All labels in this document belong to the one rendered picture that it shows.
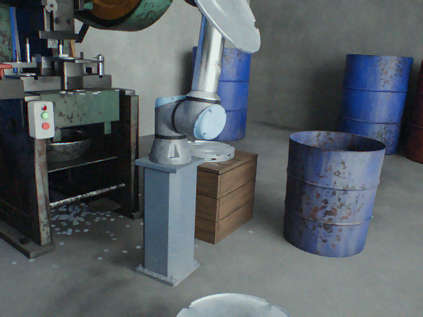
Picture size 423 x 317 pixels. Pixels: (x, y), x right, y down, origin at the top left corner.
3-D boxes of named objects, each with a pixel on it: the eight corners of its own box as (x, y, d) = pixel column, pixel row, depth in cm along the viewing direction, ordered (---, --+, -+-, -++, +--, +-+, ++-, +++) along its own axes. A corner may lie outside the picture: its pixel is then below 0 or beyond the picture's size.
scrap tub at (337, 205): (380, 236, 189) (398, 141, 176) (349, 271, 158) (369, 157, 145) (302, 212, 215) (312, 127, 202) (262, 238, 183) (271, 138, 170)
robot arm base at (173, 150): (198, 158, 144) (199, 132, 142) (176, 167, 131) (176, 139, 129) (165, 151, 151) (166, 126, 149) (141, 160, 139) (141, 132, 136)
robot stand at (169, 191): (200, 265, 157) (205, 158, 145) (174, 287, 141) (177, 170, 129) (162, 252, 166) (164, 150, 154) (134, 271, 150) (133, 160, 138)
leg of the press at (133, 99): (150, 214, 203) (151, 34, 179) (133, 220, 195) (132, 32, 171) (56, 174, 259) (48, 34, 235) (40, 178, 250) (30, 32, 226)
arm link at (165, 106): (171, 127, 147) (172, 92, 143) (197, 133, 138) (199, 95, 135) (147, 131, 138) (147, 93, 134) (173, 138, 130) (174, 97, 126)
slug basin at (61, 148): (106, 156, 192) (106, 137, 190) (42, 170, 167) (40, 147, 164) (69, 144, 213) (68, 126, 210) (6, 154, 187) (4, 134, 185)
